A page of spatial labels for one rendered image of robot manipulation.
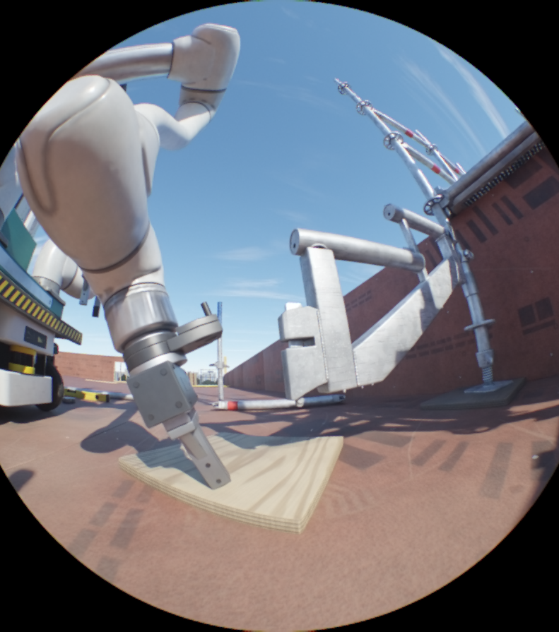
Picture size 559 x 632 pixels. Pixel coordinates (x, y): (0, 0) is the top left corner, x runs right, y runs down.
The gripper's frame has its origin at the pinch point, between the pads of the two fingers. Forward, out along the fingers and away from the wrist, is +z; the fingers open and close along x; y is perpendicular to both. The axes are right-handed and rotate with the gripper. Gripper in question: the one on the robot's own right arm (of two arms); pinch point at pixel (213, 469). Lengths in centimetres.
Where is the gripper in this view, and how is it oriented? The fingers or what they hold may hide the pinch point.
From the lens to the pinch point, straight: 29.3
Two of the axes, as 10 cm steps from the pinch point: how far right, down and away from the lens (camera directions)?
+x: 3.0, -2.9, -9.1
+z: 4.6, 8.8, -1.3
